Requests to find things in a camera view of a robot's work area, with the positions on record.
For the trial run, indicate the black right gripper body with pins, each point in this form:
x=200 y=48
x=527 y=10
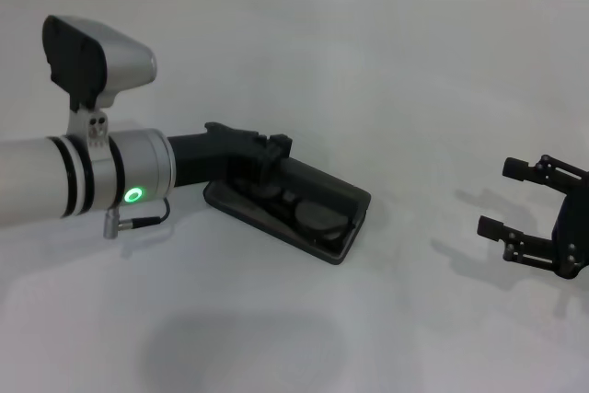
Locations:
x=575 y=227

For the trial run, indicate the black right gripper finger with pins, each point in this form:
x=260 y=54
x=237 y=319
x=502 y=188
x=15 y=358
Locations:
x=538 y=172
x=520 y=243

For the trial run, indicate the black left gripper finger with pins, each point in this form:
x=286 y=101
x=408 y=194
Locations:
x=278 y=146
x=267 y=172

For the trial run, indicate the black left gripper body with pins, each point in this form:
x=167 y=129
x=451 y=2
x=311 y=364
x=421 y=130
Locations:
x=207 y=153

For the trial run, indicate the black round-lens glasses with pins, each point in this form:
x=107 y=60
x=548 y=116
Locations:
x=317 y=218

